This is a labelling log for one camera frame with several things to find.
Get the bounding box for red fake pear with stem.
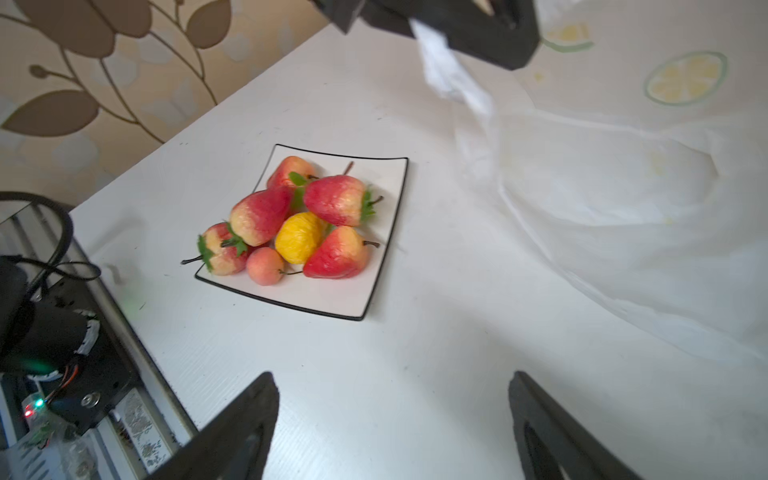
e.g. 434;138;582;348
267;156;317;189

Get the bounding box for pale fake strawberry green leaves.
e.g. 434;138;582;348
220;186;294;255

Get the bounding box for white plastic bag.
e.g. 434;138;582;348
413;1;767;365

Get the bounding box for red fake strawberry green leaves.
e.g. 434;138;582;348
303;175;384;227

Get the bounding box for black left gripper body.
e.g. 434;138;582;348
311;0;366;33

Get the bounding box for red green fake apple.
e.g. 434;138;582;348
180;222;252;276

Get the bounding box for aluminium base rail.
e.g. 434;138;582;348
1;199;193;479

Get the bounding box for white tray black rim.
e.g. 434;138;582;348
194;144;409;321

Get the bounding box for small peach fake cherry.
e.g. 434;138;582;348
245;247;301;286

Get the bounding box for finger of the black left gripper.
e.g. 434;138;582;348
361;0;540;71

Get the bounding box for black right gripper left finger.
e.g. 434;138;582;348
149;372;280;480

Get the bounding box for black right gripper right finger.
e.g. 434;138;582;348
508;371;640;480

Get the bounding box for yellow fake lemon with leaves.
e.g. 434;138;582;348
274;160;355;266

